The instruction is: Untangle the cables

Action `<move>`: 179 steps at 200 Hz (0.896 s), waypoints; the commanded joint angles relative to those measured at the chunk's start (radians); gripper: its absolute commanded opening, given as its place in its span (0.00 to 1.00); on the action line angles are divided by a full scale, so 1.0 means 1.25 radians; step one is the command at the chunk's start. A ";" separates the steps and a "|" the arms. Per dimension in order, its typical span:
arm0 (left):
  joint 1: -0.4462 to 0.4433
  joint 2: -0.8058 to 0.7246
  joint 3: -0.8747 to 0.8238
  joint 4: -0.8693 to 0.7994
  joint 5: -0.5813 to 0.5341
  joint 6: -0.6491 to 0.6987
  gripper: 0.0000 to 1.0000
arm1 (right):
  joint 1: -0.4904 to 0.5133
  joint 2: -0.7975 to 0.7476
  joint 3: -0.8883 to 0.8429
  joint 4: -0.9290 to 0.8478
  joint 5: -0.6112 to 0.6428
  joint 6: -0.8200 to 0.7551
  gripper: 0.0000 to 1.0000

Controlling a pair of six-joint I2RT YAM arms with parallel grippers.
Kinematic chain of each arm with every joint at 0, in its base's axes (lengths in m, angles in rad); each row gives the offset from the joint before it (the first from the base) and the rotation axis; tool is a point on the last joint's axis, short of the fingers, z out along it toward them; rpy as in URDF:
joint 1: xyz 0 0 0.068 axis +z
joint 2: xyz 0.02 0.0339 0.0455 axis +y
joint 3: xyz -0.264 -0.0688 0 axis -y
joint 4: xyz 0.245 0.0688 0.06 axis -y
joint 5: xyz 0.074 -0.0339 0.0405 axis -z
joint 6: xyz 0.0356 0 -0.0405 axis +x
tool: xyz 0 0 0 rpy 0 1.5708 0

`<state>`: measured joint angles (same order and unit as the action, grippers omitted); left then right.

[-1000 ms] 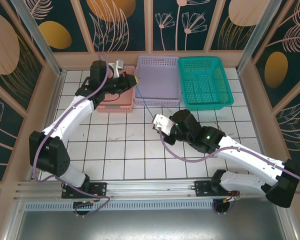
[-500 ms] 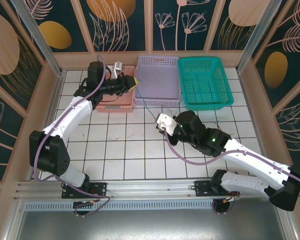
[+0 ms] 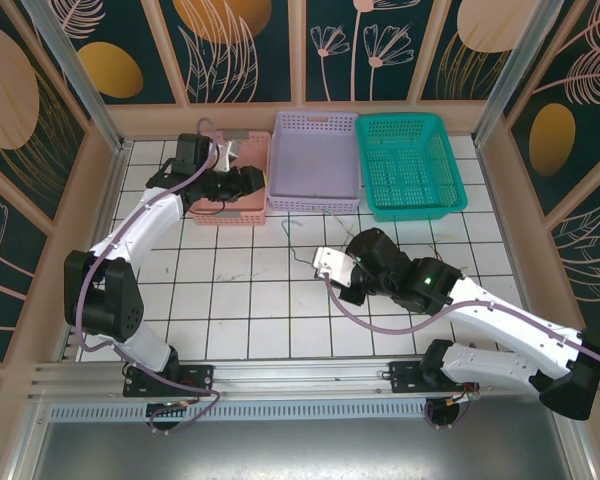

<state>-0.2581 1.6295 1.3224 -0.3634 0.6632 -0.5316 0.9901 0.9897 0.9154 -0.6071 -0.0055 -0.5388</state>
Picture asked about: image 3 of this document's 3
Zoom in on dark green cable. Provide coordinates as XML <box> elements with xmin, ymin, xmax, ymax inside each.
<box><xmin>281</xmin><ymin>216</ymin><xmax>315</xmax><ymax>266</ymax></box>

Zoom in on pink perforated plastic basket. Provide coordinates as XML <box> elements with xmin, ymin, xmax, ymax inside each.
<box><xmin>188</xmin><ymin>129</ymin><xmax>273</xmax><ymax>228</ymax></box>

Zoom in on lilac perforated plastic basket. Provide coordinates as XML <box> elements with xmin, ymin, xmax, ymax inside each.
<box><xmin>268</xmin><ymin>110</ymin><xmax>361</xmax><ymax>215</ymax></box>

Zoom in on teal mesh plastic basket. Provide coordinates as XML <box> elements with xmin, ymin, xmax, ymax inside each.
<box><xmin>354</xmin><ymin>113</ymin><xmax>470</xmax><ymax>223</ymax></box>

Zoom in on grey metal sheet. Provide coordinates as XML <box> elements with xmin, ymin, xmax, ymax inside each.
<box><xmin>27</xmin><ymin>394</ymin><xmax>594</xmax><ymax>480</ymax></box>

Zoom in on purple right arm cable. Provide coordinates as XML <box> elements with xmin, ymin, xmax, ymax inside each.
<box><xmin>322</xmin><ymin>272</ymin><xmax>600</xmax><ymax>432</ymax></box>

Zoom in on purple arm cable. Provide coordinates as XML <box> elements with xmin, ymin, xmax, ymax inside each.
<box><xmin>322</xmin><ymin>272</ymin><xmax>600</xmax><ymax>432</ymax></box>
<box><xmin>74</xmin><ymin>117</ymin><xmax>222</xmax><ymax>435</ymax></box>

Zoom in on aluminium frame post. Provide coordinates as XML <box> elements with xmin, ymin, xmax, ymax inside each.
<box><xmin>19</xmin><ymin>0</ymin><xmax>133</xmax><ymax>154</ymax></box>
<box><xmin>471</xmin><ymin>0</ymin><xmax>550</xmax><ymax>147</ymax></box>

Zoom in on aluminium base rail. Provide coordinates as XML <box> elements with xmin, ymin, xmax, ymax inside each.
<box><xmin>29</xmin><ymin>357</ymin><xmax>574</xmax><ymax>401</ymax></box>

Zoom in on red yellow connector wires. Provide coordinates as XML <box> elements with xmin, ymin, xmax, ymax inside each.
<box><xmin>444</xmin><ymin>379</ymin><xmax>481</xmax><ymax>407</ymax></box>

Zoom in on grey slotted cable duct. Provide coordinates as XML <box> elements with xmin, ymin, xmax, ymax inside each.
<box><xmin>49</xmin><ymin>402</ymin><xmax>464</xmax><ymax>422</ymax></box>

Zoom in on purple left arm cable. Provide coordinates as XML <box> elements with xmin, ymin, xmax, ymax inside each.
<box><xmin>74</xmin><ymin>117</ymin><xmax>222</xmax><ymax>435</ymax></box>

